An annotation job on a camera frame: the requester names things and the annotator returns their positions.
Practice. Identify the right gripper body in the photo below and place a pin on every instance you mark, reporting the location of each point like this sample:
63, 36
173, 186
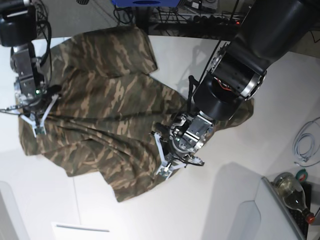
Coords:
39, 103

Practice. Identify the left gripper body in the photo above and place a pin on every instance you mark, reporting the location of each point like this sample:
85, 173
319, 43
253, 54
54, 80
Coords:
185, 135

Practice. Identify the camouflage t-shirt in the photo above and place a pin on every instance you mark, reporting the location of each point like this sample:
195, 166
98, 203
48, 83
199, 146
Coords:
109, 104

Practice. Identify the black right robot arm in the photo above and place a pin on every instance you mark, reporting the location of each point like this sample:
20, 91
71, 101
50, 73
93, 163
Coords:
18, 28

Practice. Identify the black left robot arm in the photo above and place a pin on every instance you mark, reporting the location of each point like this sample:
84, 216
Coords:
232, 76

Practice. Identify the clear glass bottle red cap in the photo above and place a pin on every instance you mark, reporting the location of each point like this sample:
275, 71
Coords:
293, 195

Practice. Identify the green tape roll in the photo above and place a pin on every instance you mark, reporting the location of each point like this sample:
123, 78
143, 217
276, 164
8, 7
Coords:
302, 175

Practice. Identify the black power strip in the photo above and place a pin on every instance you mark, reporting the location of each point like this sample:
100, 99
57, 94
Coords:
218, 19

